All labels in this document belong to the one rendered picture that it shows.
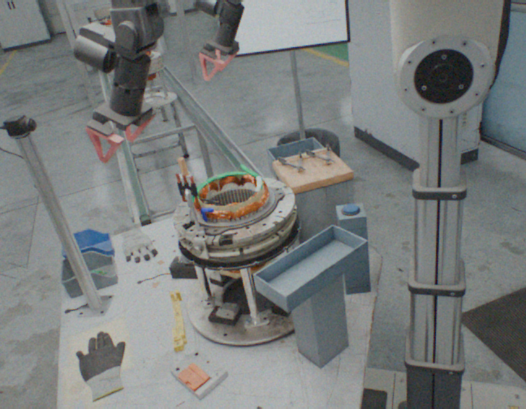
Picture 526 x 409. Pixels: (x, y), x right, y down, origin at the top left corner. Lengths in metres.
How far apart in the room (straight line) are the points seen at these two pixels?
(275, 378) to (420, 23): 0.83
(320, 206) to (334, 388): 0.52
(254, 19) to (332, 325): 1.42
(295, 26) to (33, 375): 2.06
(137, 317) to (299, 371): 0.53
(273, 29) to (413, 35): 1.32
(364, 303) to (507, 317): 1.23
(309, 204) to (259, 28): 1.00
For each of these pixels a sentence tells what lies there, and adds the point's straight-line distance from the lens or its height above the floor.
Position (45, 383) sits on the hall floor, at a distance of 2.65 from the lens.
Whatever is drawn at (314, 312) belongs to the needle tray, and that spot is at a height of 0.96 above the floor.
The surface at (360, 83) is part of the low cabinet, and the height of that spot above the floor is 0.52.
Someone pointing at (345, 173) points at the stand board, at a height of 1.06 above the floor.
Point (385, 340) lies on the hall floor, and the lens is 2.34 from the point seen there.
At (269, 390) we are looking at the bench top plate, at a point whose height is 0.78.
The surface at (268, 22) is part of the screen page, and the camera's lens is 2.16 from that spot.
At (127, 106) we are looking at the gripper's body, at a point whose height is 1.47.
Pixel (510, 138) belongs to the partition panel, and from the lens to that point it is 3.75.
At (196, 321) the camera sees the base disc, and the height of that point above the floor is 0.80.
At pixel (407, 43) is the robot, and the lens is 0.90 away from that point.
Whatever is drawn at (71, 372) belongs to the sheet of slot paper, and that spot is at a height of 0.78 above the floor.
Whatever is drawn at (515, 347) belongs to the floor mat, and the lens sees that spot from 2.38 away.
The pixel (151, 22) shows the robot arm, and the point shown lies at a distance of 0.85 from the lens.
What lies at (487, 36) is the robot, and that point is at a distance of 0.91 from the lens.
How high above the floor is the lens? 1.70
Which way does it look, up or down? 29 degrees down
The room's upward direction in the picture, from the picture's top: 10 degrees counter-clockwise
